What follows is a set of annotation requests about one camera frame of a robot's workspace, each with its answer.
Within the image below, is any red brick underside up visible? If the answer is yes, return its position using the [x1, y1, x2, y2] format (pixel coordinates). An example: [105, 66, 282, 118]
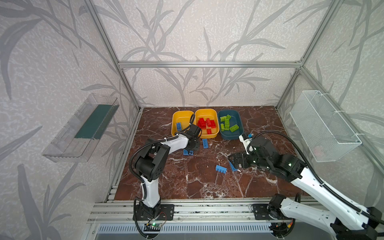
[201, 121, 207, 130]

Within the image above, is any red brick bottom edge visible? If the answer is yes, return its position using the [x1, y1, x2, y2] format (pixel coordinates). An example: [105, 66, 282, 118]
[206, 118, 211, 129]

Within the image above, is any blue brick underside up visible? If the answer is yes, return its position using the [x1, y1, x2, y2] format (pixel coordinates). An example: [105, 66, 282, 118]
[183, 149, 194, 156]

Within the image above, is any green brick underside up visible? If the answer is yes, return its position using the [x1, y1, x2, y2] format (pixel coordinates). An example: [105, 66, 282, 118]
[224, 119, 230, 131]

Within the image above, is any green brick bottom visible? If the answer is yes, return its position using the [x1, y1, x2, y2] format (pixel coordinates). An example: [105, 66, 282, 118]
[229, 125, 240, 133]

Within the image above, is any light blue brick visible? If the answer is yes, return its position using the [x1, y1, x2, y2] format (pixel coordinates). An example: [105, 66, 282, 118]
[215, 165, 228, 174]

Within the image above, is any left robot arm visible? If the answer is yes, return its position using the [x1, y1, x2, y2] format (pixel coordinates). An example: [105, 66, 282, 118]
[129, 124, 202, 210]

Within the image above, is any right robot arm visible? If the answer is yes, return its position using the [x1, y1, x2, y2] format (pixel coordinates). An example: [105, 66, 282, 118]
[228, 136, 384, 240]

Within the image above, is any left yellow plastic bin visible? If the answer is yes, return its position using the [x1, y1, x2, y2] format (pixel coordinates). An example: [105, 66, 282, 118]
[171, 111, 196, 136]

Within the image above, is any teal plastic bin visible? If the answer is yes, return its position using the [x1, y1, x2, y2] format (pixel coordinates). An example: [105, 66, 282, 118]
[218, 109, 244, 140]

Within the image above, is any green circuit board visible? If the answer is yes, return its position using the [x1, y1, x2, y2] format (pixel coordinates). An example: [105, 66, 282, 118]
[144, 222, 162, 232]

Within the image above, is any black corrugated cable left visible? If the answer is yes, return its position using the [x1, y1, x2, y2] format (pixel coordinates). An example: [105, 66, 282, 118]
[128, 113, 196, 232]

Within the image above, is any black corrugated cable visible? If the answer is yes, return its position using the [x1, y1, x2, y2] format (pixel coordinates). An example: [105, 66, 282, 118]
[128, 113, 196, 232]
[247, 130, 384, 226]

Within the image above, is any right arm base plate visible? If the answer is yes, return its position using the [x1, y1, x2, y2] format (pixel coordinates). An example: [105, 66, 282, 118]
[251, 194, 287, 221]

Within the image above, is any white wire mesh basket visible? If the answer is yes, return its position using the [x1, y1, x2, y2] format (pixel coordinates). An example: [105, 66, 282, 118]
[290, 90, 362, 163]

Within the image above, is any black corrugated cable right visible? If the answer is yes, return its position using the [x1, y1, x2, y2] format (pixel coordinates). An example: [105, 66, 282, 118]
[247, 130, 384, 226]

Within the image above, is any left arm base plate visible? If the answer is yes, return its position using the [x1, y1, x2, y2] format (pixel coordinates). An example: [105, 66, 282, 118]
[133, 204, 175, 221]

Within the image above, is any aluminium frame rail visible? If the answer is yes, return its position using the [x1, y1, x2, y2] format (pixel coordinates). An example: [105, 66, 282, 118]
[81, 1, 384, 172]

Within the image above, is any clear plastic wall tray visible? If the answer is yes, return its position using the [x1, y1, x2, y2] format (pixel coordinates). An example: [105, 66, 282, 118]
[42, 94, 120, 163]

